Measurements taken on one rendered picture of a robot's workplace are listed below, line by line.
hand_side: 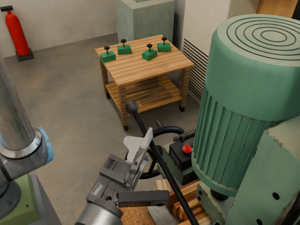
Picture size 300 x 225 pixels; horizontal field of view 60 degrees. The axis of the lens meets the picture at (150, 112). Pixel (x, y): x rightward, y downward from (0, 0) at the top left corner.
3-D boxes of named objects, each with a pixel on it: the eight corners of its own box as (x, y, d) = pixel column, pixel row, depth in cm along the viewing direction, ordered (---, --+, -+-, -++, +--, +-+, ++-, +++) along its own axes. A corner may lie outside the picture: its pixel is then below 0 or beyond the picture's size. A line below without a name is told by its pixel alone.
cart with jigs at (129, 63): (160, 80, 281) (161, 22, 238) (187, 112, 243) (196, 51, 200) (102, 96, 260) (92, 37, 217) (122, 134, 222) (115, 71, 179)
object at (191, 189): (219, 182, 85) (223, 169, 80) (222, 187, 84) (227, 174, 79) (176, 203, 80) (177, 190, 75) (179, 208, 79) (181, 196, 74)
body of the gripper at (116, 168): (111, 150, 61) (83, 196, 54) (144, 164, 60) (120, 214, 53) (112, 164, 67) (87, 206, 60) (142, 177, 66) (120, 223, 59)
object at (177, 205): (228, 184, 85) (231, 175, 81) (231, 188, 84) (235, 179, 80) (172, 212, 78) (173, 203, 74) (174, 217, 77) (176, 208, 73)
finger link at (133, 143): (130, 119, 59) (114, 157, 59) (154, 129, 58) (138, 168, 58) (133, 120, 62) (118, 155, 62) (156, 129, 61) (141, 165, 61)
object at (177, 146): (196, 135, 93) (197, 123, 89) (214, 156, 85) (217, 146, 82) (163, 147, 88) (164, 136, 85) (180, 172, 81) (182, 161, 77)
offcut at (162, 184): (155, 186, 84) (155, 180, 82) (167, 184, 85) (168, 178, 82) (157, 199, 81) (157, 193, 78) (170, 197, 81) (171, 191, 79)
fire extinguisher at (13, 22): (31, 51, 327) (14, 2, 286) (34, 58, 314) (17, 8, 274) (16, 54, 321) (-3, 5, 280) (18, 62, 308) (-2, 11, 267)
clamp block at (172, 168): (194, 147, 100) (197, 131, 94) (216, 174, 91) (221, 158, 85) (160, 161, 95) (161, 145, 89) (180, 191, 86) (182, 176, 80)
